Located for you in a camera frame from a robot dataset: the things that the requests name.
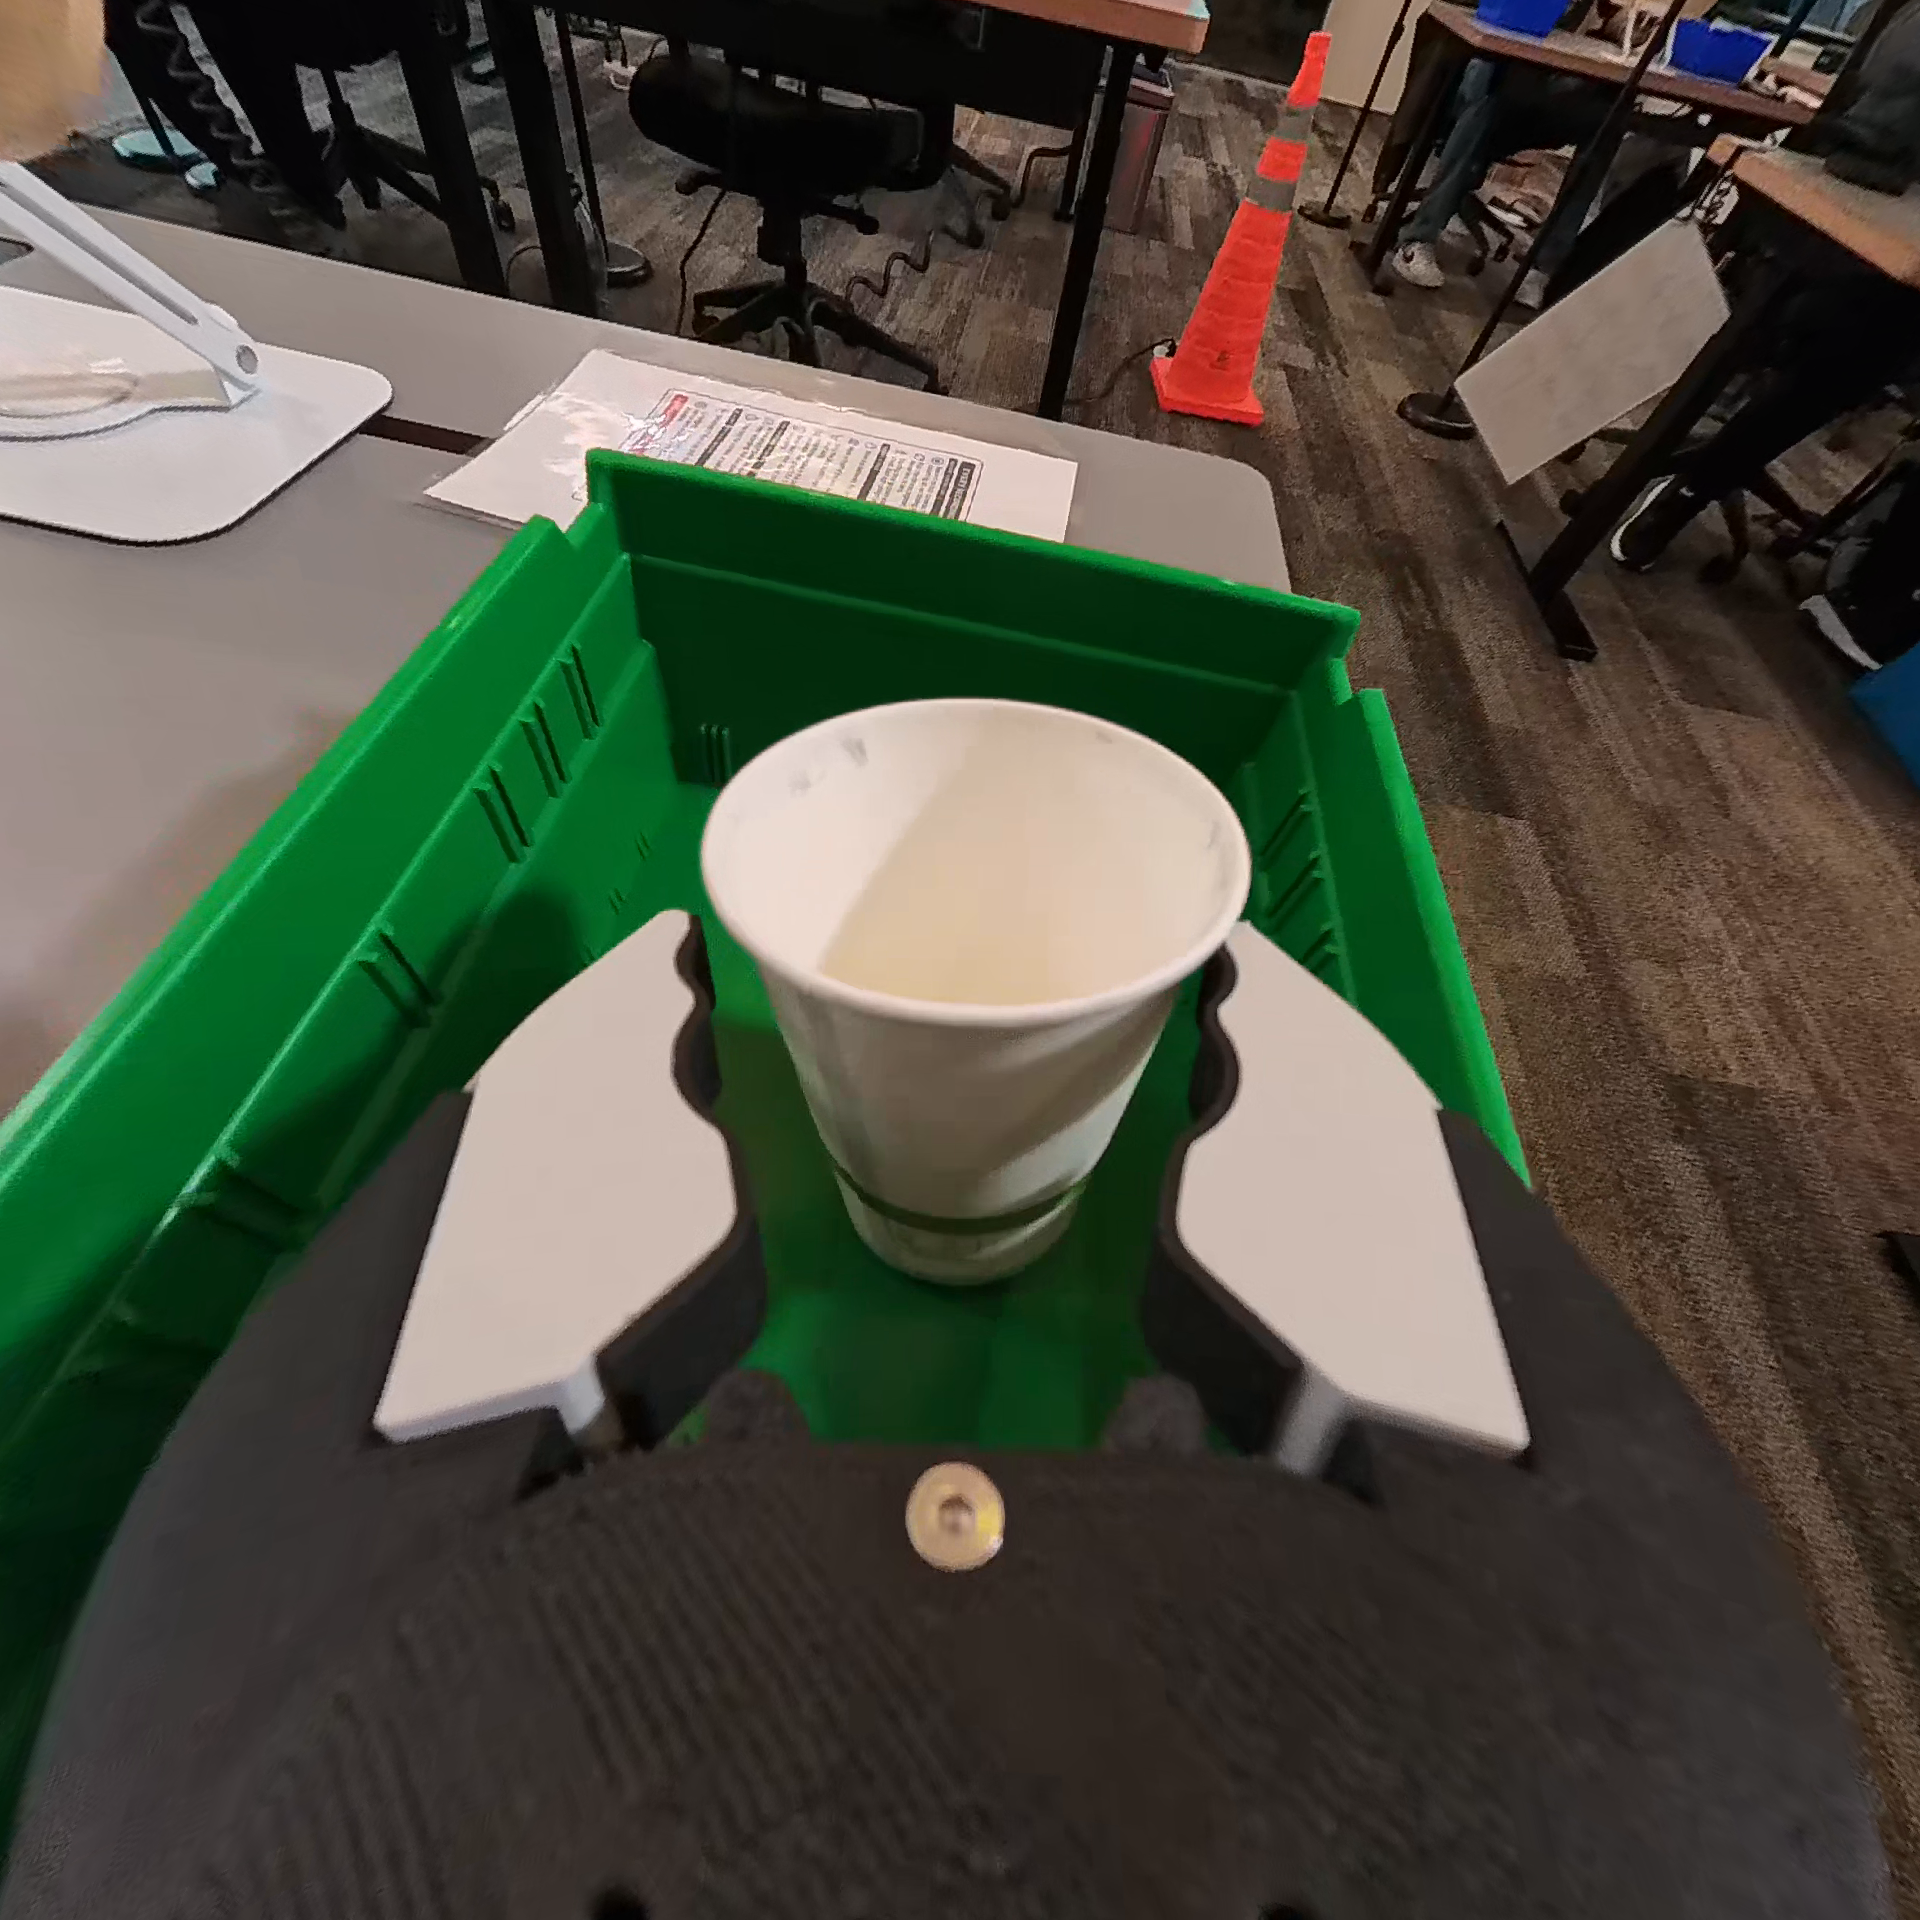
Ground black office chair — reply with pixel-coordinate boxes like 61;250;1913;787
627;42;980;395

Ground white board on pole stand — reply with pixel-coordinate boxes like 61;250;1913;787
1395;0;1736;486

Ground wooden table black legs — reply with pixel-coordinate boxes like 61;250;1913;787
1499;133;1920;664
1358;0;1840;288
479;0;1213;424

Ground white paper cup green band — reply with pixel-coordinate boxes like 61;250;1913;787
699;698;1255;1288

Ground green plastic bin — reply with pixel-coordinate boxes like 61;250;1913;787
0;448;1532;1801

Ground laminated paper sheet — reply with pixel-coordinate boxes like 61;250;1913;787
423;347;1080;545

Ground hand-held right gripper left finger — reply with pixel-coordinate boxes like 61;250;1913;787
373;911;764;1454

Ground wooden document stand white base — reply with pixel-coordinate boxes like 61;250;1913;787
0;159;396;545

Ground orange traffic cone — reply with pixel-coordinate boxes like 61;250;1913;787
1149;30;1336;430

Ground large blue plastic bin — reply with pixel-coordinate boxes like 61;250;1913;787
1846;643;1920;770

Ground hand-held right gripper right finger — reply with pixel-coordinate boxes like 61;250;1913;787
1140;920;1534;1481

